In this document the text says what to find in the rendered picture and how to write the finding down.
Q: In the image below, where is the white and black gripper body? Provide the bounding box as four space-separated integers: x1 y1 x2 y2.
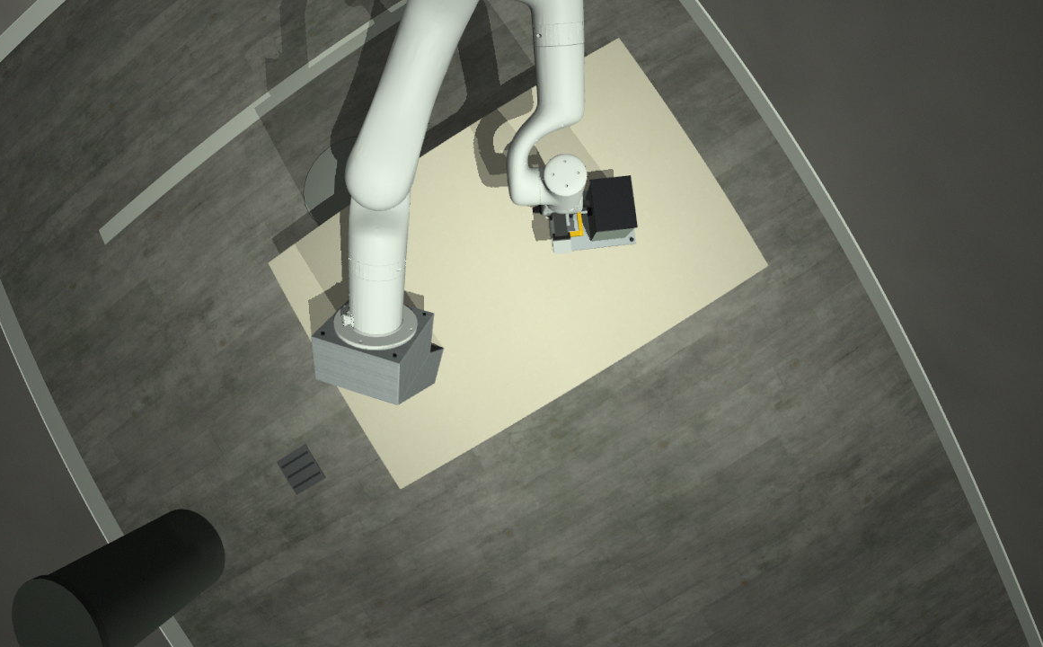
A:
541 198 583 217

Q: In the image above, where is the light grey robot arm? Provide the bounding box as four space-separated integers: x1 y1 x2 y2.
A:
333 0 588 350

